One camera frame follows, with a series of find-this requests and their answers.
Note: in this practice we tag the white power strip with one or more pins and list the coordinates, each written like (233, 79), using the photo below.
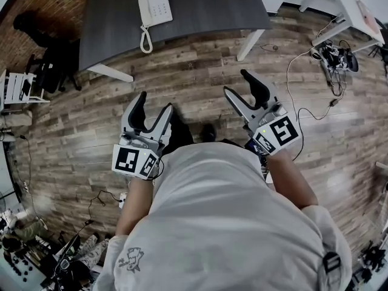
(122, 199)

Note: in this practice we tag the white slatted rack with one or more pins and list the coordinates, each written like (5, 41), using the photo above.
(21, 88)

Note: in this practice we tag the pink paper sheet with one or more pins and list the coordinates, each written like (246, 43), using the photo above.
(367, 15)

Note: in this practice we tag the person's grey shirt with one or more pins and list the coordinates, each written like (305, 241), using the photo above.
(218, 223)

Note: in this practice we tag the black office chair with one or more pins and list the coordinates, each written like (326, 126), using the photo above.
(50, 59)

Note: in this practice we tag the white table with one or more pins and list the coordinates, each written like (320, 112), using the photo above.
(348, 8)

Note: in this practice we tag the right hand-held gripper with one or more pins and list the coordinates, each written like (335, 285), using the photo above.
(283, 130)

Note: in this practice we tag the person's right forearm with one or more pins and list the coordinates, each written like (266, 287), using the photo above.
(291, 180)

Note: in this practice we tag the camouflage patterned cloth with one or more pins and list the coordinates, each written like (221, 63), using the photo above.
(92, 248)

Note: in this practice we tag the dark grey desk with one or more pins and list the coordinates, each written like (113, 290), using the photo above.
(200, 8)

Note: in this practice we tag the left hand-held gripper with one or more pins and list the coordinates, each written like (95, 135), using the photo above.
(127, 161)

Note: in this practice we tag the white desk telephone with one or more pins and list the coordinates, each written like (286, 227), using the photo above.
(157, 9)

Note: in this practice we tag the pile of black gear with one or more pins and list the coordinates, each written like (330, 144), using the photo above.
(338, 56)

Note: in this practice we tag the black tripod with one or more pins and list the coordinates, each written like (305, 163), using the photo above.
(380, 56)

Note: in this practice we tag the person's left forearm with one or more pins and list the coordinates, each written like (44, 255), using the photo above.
(136, 202)

